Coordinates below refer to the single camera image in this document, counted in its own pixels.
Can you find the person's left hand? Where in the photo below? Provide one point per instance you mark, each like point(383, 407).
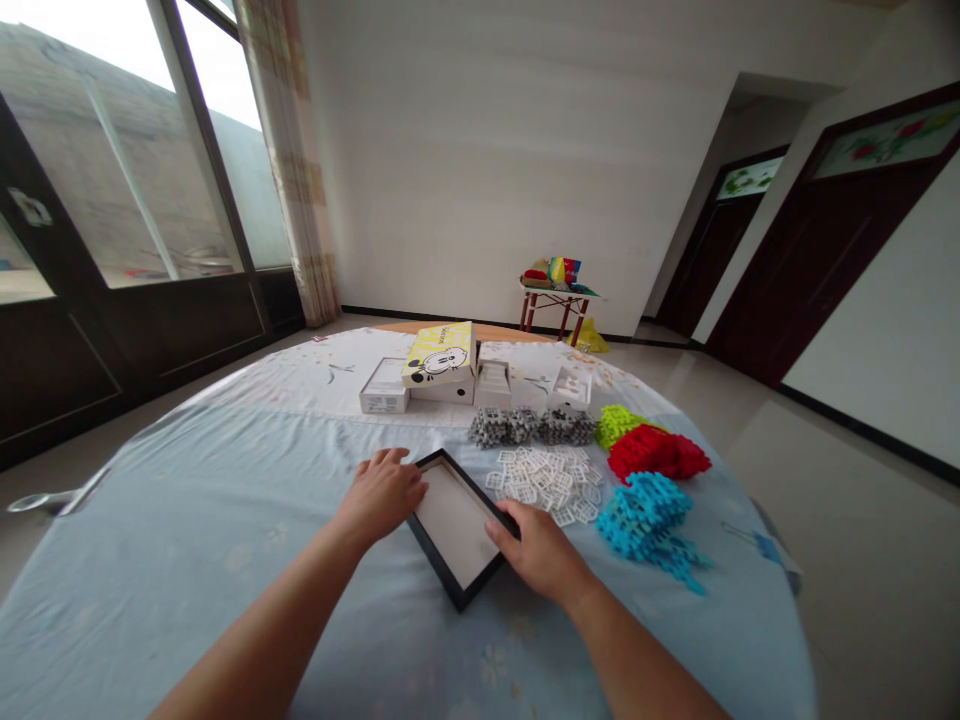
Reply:
point(379, 491)

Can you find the person's right hand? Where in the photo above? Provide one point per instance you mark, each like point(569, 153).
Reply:
point(547, 555)

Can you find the person's left fingers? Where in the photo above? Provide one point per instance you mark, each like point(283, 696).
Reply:
point(390, 457)

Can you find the person's right thumb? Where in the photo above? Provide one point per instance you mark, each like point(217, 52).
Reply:
point(498, 536)

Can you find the person's left thumb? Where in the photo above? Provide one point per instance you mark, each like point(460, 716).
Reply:
point(418, 495)

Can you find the person's right fingers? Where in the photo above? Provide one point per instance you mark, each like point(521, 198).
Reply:
point(517, 510)

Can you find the black picture frame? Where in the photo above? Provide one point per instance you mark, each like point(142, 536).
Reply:
point(455, 517)

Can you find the pile of white plastic pieces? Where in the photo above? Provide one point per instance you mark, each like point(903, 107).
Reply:
point(551, 480)

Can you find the flat white box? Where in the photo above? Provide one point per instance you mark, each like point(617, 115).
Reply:
point(386, 386)

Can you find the pile of grey building blocks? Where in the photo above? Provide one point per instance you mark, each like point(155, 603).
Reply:
point(525, 427)

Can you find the white cardboard box with hole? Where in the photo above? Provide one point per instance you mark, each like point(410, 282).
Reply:
point(450, 391)

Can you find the yellow cartoon box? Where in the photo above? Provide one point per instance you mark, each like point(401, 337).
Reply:
point(442, 356)

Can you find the open white box with inserts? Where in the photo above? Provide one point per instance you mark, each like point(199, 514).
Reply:
point(495, 379)

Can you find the pile of blue building blocks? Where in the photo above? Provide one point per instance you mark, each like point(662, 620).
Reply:
point(649, 517)

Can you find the pile of green building blocks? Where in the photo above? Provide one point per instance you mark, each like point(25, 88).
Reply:
point(619, 424)

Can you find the white tray with round hollows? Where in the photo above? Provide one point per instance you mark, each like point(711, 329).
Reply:
point(572, 388)

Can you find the pile of red building blocks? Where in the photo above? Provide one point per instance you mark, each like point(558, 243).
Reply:
point(660, 454)

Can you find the yellow plastic bag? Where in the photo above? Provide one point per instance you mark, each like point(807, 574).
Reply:
point(592, 339)

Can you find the light blue floral tablecloth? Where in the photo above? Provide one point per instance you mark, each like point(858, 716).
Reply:
point(210, 525)

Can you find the small red-legged table with items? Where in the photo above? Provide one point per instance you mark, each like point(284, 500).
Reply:
point(559, 289)

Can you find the checked beige curtain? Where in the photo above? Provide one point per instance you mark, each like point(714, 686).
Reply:
point(296, 165)

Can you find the dark wooden door with green pane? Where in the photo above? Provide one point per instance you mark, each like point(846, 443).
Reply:
point(720, 240)

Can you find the dark framed glass door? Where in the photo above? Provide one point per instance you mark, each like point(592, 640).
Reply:
point(112, 225)

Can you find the dark wooden door with floral pane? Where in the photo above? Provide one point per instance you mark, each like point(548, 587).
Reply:
point(832, 240)

